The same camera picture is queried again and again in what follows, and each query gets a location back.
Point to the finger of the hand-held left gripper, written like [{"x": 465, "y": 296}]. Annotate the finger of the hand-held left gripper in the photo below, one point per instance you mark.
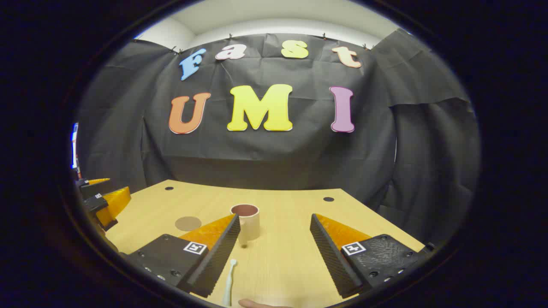
[
  {"x": 112, "y": 204},
  {"x": 92, "y": 188}
]

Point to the light wooden desktop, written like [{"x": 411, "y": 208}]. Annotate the light wooden desktop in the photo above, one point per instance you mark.
[{"x": 282, "y": 256}]

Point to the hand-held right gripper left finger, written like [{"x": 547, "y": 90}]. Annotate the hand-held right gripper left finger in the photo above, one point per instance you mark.
[{"x": 218, "y": 256}]

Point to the lit monitor screen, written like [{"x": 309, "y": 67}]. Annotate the lit monitor screen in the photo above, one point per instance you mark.
[{"x": 75, "y": 145}]

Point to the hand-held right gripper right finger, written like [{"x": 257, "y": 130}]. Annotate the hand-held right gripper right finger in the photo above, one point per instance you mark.
[{"x": 332, "y": 256}]

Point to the pale toothbrush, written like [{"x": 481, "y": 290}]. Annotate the pale toothbrush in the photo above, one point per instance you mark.
[{"x": 228, "y": 286}]

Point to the black backdrop cloth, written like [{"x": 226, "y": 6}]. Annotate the black backdrop cloth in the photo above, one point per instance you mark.
[{"x": 265, "y": 145}]

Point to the round brown coaster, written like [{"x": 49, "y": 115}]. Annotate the round brown coaster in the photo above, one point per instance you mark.
[{"x": 188, "y": 223}]

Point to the beige cup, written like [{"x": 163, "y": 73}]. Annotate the beige cup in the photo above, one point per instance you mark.
[{"x": 250, "y": 222}]

